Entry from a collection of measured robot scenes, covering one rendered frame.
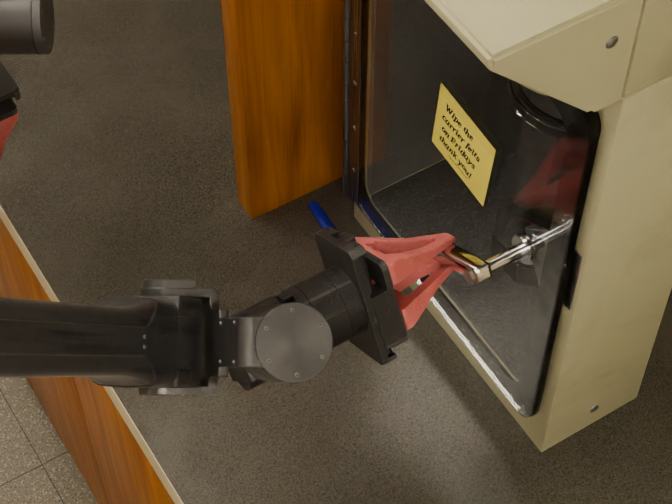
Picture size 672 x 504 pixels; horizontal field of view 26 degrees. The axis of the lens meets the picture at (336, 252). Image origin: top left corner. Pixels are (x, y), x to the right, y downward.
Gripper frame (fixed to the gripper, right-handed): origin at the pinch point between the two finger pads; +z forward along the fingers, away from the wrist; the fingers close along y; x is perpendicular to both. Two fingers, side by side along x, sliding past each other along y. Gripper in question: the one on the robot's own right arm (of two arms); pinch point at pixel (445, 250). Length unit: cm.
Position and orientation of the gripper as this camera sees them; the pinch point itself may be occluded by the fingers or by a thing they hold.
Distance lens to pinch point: 117.0
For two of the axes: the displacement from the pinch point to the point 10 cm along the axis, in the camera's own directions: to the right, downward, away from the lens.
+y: -2.7, -8.7, -4.2
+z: 8.6, -4.1, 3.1
